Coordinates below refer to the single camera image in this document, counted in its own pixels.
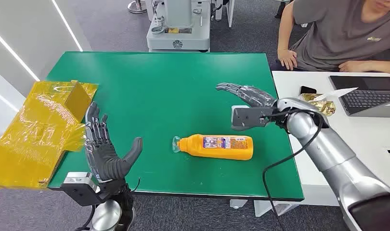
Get black chair legs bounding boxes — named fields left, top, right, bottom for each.
left=274, top=1, right=286, bottom=19

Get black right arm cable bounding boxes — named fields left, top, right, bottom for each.
left=262, top=110, right=325, bottom=231

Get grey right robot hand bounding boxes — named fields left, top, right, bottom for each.
left=215, top=82, right=277, bottom=108

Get chrome stand base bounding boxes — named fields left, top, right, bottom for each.
left=127, top=0, right=148, bottom=14

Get grey laptop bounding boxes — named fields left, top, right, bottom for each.
left=329, top=75, right=390, bottom=118

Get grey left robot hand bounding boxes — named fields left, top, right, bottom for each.
left=84, top=101, right=143, bottom=184

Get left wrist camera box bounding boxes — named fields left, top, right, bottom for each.
left=59, top=172, right=102, bottom=207

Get person's hand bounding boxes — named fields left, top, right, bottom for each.
left=338, top=60, right=366, bottom=73
left=277, top=49, right=299, bottom=71

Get orange plastic bottle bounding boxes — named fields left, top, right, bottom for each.
left=172, top=134, right=254, bottom=161

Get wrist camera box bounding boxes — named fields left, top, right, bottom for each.
left=59, top=172, right=102, bottom=207
left=231, top=105, right=275, bottom=132

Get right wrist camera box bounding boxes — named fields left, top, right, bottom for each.
left=231, top=105, right=275, bottom=132

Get yellow taped cardboard box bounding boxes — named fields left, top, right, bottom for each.
left=0, top=80, right=98, bottom=191

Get person's right hand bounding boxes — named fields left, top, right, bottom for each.
left=277, top=49, right=299, bottom=71

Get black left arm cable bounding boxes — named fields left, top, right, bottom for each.
left=74, top=204, right=97, bottom=231

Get white furniture panel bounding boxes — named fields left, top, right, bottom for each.
left=214, top=0, right=235, bottom=28

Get person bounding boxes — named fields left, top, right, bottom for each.
left=277, top=0, right=390, bottom=76

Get person's left hand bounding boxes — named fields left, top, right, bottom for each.
left=338, top=60, right=366, bottom=73

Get gold snack wrapper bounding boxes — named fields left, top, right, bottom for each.
left=301, top=93, right=337, bottom=117

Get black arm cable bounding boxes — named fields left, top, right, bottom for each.
left=262, top=110, right=325, bottom=231
left=74, top=204, right=97, bottom=231

